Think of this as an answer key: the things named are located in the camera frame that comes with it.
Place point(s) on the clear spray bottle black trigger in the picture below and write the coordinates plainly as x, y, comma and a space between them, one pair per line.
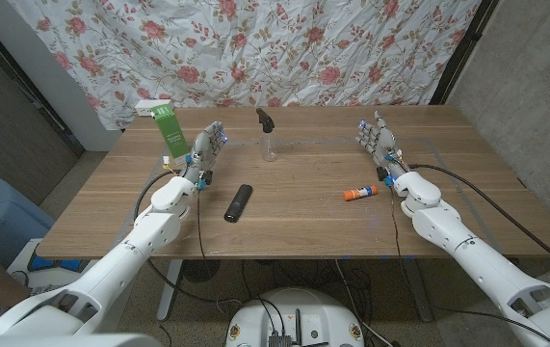
266, 120

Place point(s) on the black TV remote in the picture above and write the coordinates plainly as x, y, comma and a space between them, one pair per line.
238, 202

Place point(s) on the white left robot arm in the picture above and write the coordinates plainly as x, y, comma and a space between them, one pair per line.
125, 250

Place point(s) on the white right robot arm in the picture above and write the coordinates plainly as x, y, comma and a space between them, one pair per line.
477, 260

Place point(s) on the black round base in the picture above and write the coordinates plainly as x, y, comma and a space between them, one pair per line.
201, 270

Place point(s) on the black backdrop stand pole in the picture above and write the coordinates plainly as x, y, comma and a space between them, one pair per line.
462, 48

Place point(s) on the green package box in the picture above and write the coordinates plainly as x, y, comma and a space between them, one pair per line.
171, 135

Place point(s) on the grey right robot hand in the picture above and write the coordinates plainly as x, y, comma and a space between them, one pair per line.
383, 142

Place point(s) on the blue plastic bin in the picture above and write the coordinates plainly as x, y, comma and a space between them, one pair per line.
0, 217

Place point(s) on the white table leg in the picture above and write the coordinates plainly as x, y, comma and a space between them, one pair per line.
168, 289

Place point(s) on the white floor board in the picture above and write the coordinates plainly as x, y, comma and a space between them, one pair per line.
20, 260

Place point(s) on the floral backdrop cloth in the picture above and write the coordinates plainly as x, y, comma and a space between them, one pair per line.
255, 48

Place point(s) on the white power strip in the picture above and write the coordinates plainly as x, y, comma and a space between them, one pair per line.
142, 107

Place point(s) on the blue flat item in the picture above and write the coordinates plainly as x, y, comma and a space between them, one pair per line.
43, 264

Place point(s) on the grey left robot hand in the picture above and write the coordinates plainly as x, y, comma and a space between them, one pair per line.
204, 147

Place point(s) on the grey table leg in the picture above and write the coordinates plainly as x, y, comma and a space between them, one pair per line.
419, 294

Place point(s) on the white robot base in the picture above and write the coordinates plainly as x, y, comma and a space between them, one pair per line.
303, 308

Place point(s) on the black wall rail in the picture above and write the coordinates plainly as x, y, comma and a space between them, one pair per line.
38, 102

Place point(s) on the white blue glue stick body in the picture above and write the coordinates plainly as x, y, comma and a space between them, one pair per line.
365, 193

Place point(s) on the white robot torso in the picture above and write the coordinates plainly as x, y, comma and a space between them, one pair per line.
62, 341

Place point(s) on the orange glue stick cap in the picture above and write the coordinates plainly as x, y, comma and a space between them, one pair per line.
348, 195

